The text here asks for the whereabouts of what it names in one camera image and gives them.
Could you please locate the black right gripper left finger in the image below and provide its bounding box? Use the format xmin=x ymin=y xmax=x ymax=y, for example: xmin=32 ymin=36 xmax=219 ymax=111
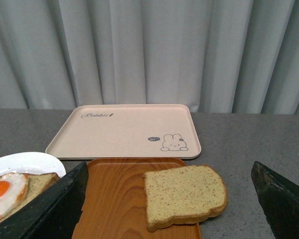
xmin=0 ymin=162 xmax=89 ymax=239

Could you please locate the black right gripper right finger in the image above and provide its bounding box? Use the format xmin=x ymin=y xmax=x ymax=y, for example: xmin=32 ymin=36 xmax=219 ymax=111
xmin=251 ymin=161 xmax=299 ymax=239

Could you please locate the bread slice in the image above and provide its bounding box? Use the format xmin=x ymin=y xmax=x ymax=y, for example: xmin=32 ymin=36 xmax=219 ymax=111
xmin=0 ymin=172 xmax=60 ymax=223
xmin=144 ymin=165 xmax=228 ymax=232

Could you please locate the white round plate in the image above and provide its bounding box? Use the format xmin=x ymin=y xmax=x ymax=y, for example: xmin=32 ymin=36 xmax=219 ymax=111
xmin=0 ymin=152 xmax=66 ymax=178

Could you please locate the fried egg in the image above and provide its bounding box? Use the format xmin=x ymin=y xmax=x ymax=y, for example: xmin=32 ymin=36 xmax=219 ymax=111
xmin=0 ymin=173 xmax=28 ymax=219

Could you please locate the brown wooden tray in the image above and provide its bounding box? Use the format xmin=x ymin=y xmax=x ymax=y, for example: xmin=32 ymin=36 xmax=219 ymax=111
xmin=72 ymin=158 xmax=202 ymax=239

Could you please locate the beige rabbit tray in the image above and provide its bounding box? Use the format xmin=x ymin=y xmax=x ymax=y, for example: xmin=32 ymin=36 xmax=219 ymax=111
xmin=45 ymin=104 xmax=201 ymax=160

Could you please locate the grey curtain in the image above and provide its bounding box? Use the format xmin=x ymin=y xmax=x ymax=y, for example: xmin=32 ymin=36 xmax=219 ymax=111
xmin=0 ymin=0 xmax=299 ymax=115

